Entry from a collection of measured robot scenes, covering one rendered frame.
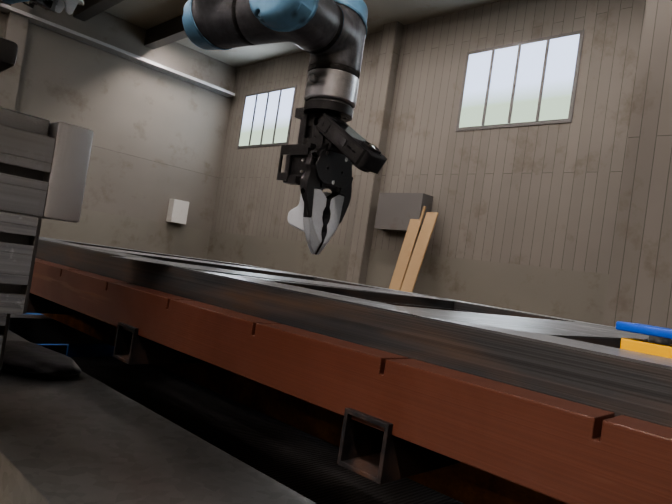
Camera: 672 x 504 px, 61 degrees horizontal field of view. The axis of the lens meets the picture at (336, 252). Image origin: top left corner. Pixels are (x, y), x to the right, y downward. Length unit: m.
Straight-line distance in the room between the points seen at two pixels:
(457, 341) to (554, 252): 7.10
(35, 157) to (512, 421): 0.46
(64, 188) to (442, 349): 0.38
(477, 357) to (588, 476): 0.13
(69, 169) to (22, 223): 0.06
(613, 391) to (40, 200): 0.50
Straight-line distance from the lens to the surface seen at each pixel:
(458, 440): 0.47
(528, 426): 0.44
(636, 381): 0.46
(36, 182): 0.58
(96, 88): 12.02
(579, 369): 0.47
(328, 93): 0.81
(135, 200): 12.15
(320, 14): 0.78
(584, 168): 7.67
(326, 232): 0.80
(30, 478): 0.59
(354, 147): 0.75
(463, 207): 8.34
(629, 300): 5.79
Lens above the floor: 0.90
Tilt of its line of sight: 2 degrees up
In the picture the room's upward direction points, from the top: 9 degrees clockwise
